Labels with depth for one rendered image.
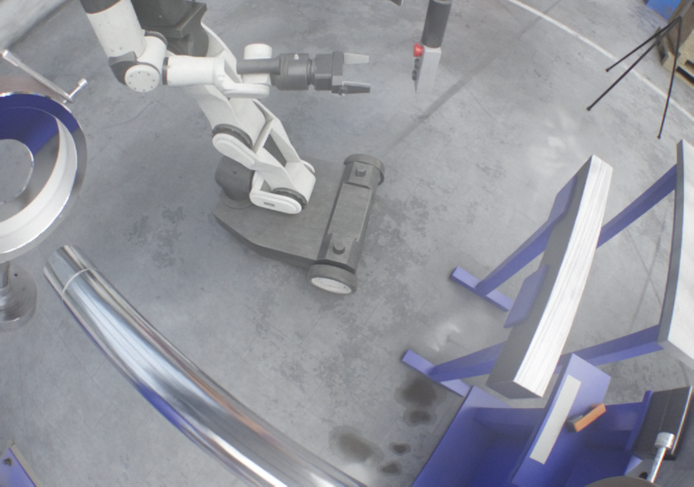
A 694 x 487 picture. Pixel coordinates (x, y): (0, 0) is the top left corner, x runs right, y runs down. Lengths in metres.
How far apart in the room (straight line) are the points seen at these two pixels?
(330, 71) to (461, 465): 1.43
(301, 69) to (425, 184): 1.13
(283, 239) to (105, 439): 1.20
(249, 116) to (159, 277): 0.90
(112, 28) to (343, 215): 1.08
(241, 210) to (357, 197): 0.48
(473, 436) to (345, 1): 2.89
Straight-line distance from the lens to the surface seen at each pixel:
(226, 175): 1.45
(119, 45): 0.81
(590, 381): 0.88
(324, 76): 0.83
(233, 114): 1.12
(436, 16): 0.77
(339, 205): 1.49
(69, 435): 1.96
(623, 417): 0.83
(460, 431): 1.56
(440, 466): 1.56
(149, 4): 0.90
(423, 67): 0.83
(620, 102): 3.15
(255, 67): 0.83
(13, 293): 0.98
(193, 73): 0.86
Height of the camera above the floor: 1.50
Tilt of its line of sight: 64 degrees down
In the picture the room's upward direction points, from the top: 4 degrees clockwise
